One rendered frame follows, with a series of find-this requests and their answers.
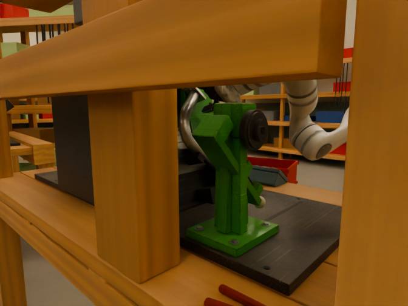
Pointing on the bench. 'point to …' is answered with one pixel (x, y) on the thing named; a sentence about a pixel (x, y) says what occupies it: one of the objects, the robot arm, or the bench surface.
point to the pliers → (232, 298)
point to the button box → (268, 176)
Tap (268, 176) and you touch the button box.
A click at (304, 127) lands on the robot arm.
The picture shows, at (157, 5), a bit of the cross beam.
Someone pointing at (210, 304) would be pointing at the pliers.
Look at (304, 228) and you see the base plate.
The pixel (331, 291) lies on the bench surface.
